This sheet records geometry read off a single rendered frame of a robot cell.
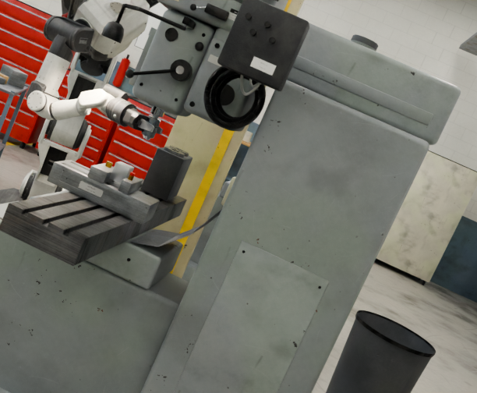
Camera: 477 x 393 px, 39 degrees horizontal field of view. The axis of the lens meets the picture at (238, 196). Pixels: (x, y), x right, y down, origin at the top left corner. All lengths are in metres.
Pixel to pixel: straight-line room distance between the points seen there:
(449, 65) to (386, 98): 9.33
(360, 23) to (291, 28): 9.52
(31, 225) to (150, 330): 0.64
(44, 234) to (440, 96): 1.26
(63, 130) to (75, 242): 1.27
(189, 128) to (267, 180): 2.07
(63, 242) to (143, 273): 0.49
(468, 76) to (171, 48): 9.51
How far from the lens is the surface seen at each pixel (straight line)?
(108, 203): 2.24
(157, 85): 2.28
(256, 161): 2.08
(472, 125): 11.51
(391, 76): 2.20
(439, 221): 10.61
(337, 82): 2.19
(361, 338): 3.76
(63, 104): 2.58
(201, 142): 4.10
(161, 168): 2.76
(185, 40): 2.28
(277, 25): 1.96
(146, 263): 2.25
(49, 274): 2.38
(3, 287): 2.47
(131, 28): 2.75
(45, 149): 3.09
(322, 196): 2.07
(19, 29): 7.70
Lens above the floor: 1.45
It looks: 8 degrees down
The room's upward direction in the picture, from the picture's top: 24 degrees clockwise
